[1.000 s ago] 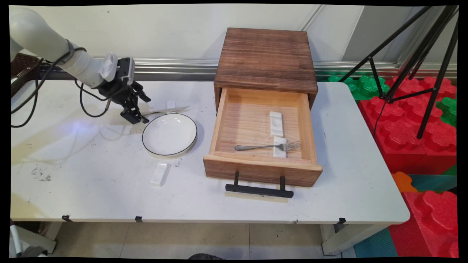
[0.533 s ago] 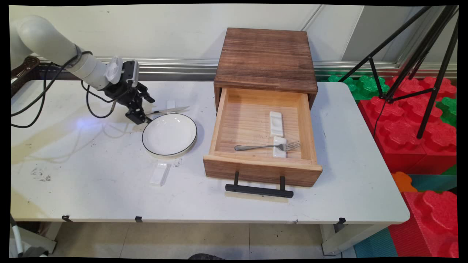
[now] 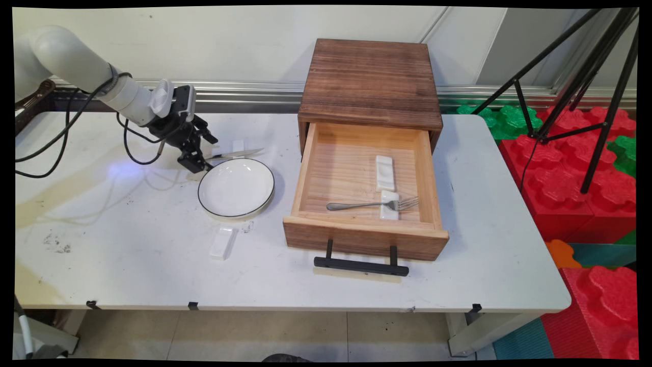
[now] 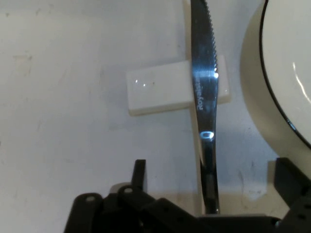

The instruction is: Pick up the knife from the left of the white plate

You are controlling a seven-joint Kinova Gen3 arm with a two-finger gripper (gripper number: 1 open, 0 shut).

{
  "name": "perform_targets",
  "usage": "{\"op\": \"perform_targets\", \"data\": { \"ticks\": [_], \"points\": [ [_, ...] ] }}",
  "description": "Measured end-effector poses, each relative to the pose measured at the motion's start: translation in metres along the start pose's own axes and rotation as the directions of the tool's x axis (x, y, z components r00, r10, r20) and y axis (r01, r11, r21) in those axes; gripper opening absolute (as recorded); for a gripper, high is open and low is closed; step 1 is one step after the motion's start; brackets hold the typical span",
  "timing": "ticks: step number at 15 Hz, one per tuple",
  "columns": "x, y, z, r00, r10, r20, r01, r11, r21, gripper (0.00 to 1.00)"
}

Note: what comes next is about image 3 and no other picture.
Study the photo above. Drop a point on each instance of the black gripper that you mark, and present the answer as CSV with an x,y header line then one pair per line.
x,y
175,131

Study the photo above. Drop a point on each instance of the silver table knife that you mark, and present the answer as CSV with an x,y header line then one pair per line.
x,y
239,153

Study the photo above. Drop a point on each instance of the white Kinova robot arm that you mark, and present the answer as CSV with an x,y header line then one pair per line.
x,y
66,56

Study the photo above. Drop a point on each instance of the white ceramic cutlery rest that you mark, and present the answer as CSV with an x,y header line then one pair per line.
x,y
385,172
238,144
222,243
390,213

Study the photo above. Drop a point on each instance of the white plate with black rim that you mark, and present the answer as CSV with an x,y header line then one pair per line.
x,y
236,187

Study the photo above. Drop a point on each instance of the light wooden drawer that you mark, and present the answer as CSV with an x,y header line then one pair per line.
x,y
346,173

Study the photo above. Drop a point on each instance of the silver metal fork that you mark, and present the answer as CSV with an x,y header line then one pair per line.
x,y
356,205

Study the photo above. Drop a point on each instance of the dark brown wooden cabinet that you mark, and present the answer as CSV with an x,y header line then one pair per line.
x,y
371,81

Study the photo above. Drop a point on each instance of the white table leg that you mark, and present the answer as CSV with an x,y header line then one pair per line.
x,y
484,334
56,331

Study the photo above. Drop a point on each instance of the green foam block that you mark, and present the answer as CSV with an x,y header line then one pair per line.
x,y
504,120
625,153

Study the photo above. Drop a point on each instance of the orange foam piece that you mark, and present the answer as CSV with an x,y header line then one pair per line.
x,y
560,254

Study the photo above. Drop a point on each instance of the teal foam mat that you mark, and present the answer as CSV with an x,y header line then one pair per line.
x,y
524,341
606,255

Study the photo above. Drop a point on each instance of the black tripod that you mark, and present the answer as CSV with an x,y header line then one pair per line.
x,y
598,56

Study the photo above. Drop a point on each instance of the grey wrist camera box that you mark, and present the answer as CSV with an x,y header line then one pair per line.
x,y
184,102

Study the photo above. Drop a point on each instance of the aluminium wall rail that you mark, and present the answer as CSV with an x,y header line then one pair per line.
x,y
244,94

